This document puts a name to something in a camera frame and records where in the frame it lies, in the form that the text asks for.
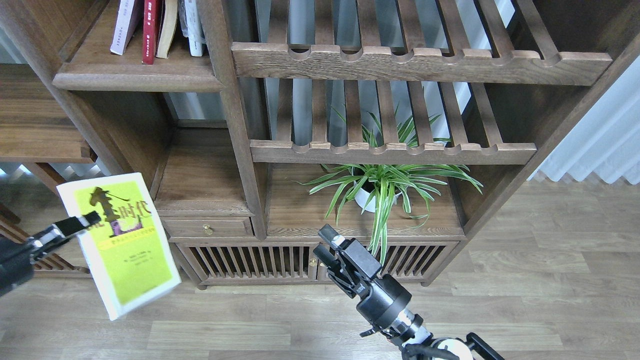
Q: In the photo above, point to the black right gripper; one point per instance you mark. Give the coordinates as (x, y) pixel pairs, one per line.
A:
(383, 300)

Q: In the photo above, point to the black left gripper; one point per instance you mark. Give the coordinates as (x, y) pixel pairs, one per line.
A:
(17, 260)

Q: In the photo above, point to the yellow green cover book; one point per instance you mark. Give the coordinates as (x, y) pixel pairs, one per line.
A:
(128, 251)

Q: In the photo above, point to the red cover book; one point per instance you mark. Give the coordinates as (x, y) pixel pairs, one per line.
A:
(151, 21)

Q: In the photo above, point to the white cover book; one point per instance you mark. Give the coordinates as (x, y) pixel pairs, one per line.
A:
(130, 13)

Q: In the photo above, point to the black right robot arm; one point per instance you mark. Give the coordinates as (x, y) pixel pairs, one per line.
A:
(446, 348)

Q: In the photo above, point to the green spider plant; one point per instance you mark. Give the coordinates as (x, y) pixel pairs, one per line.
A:
(384, 182)

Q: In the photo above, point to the dark wooden bookshelf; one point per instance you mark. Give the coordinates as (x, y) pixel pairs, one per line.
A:
(222, 139)

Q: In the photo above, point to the upright white book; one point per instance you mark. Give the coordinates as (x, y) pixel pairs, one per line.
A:
(193, 26)

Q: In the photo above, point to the upright tan book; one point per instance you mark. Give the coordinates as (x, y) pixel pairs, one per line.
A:
(168, 28)

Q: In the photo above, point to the white curtain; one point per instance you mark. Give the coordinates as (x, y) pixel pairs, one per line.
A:
(606, 141)

